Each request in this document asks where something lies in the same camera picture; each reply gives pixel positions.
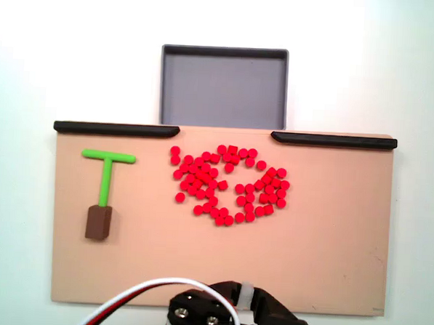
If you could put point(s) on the grey shallow tray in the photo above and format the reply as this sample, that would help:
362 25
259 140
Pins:
224 86

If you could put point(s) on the red cylindrical pellet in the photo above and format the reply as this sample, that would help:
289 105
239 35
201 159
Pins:
206 206
229 220
284 185
222 149
250 217
239 217
268 209
175 150
281 203
282 172
243 153
198 209
222 185
233 150
239 188
252 152
250 161
175 159
180 197
178 174
214 212
259 211
229 167
219 221
261 165

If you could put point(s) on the black edge rail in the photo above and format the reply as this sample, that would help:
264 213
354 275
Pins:
334 140
113 129

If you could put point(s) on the beige flat board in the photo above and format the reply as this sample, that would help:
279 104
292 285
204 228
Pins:
233 261

